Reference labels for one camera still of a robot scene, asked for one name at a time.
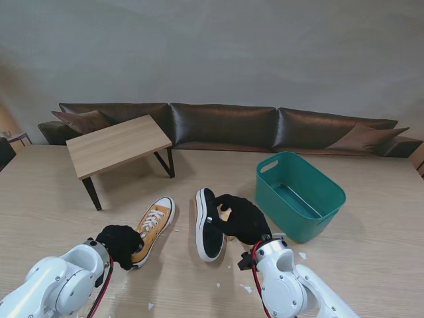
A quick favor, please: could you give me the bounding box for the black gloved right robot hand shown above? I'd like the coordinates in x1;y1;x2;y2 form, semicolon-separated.
207;194;273;246

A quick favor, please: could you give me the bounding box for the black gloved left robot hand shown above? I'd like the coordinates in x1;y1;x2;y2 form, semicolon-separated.
95;224;144;272

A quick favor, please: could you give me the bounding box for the yellow canvas sneaker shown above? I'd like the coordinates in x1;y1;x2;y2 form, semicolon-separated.
131;195;176;269
193;187;228;262

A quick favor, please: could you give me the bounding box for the green plastic basket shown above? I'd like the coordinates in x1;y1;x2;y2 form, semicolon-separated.
254;151;347;244

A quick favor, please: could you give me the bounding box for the small wooden black-legged bench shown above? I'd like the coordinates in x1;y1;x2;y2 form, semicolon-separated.
65;115;176;212

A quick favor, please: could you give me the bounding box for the dark brown leather sofa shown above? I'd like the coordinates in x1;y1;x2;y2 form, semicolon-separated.
37;102;424;158

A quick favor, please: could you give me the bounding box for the brown sofa cushion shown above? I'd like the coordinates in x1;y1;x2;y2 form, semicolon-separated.
51;110;112;135
327;123;411;152

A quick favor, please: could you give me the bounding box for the small wooden side table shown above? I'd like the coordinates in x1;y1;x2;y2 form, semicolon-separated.
0;131;33;146

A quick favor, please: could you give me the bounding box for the light wooden cabinet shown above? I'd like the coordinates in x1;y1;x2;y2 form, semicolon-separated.
407;142;424;180

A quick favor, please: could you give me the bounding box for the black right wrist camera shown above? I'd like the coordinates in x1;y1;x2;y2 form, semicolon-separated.
237;250;256;271

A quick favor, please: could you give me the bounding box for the red left arm cable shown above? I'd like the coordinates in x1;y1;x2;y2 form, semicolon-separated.
87;254;115;318

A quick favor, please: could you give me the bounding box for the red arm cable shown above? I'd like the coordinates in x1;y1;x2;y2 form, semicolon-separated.
87;254;115;318
250;243;270;318

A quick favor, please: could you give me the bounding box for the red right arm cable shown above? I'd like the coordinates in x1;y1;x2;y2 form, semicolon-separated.
250;243;270;318

